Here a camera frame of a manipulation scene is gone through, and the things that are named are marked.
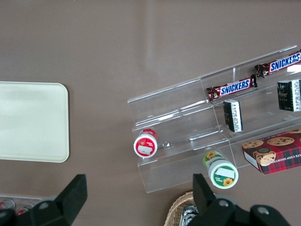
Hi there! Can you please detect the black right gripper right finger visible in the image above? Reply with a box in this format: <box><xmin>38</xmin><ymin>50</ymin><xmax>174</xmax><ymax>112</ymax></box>
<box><xmin>188</xmin><ymin>173</ymin><xmax>291</xmax><ymax>226</ymax></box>

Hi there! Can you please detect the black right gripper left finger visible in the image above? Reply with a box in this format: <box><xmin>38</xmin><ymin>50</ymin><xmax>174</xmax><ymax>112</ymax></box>
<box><xmin>29</xmin><ymin>174</ymin><xmax>88</xmax><ymax>226</ymax></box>

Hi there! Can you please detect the light tan wicker basket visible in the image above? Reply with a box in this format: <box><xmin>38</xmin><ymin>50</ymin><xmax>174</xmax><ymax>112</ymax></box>
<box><xmin>164</xmin><ymin>191</ymin><xmax>201</xmax><ymax>226</ymax></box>

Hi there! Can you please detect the white rectangular plastic tray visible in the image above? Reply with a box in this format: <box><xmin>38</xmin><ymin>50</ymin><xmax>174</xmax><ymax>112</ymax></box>
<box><xmin>0</xmin><ymin>81</ymin><xmax>70</xmax><ymax>163</ymax></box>

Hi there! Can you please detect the silver foil snack packet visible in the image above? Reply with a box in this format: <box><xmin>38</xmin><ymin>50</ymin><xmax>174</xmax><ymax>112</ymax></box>
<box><xmin>180</xmin><ymin>204</ymin><xmax>200</xmax><ymax>226</ymax></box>

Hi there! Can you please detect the green lid sunflower cup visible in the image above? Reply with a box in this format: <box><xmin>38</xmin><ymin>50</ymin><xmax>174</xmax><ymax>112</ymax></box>
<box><xmin>202</xmin><ymin>150</ymin><xmax>239</xmax><ymax>190</ymax></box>

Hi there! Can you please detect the clear plastic container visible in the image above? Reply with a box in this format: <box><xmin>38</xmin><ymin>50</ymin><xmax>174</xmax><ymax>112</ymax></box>
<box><xmin>0</xmin><ymin>194</ymin><xmax>43</xmax><ymax>217</ymax></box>

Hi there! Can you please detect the clear acrylic tiered shelf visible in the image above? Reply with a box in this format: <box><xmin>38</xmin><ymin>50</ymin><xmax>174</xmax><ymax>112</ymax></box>
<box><xmin>127</xmin><ymin>44</ymin><xmax>301</xmax><ymax>194</ymax></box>

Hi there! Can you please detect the red lid yogurt cup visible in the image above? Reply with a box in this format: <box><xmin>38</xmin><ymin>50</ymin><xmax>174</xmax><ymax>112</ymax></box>
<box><xmin>133</xmin><ymin>128</ymin><xmax>158</xmax><ymax>159</ymax></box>

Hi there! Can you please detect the small black white box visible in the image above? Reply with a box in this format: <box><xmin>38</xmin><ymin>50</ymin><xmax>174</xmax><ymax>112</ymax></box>
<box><xmin>222</xmin><ymin>99</ymin><xmax>244</xmax><ymax>133</ymax></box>

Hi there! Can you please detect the red tartan cookie box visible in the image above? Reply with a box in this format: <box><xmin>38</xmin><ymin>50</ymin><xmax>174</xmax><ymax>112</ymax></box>
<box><xmin>241</xmin><ymin>128</ymin><xmax>301</xmax><ymax>175</ymax></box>

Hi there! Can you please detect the Snickers chocolate bar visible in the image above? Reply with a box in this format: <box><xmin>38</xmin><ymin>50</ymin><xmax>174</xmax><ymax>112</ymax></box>
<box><xmin>206</xmin><ymin>74</ymin><xmax>258</xmax><ymax>102</ymax></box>
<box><xmin>253</xmin><ymin>49</ymin><xmax>301</xmax><ymax>78</ymax></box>

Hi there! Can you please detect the large black white box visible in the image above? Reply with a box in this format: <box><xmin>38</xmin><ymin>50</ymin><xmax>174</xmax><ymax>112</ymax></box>
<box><xmin>277</xmin><ymin>79</ymin><xmax>301</xmax><ymax>113</ymax></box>

